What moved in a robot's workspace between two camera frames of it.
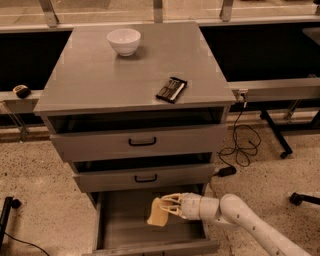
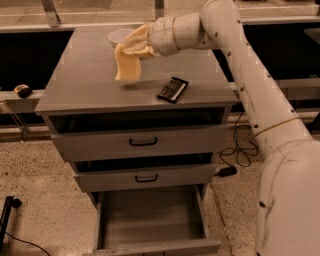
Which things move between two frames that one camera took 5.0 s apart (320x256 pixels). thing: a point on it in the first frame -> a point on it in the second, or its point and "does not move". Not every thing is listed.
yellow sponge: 158,214 -> 129,66
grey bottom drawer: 120,228 does not move
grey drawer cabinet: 141,113 does not move
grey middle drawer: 145,178 does not move
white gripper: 191,206 -> 162,35
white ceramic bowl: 124,40 does not move
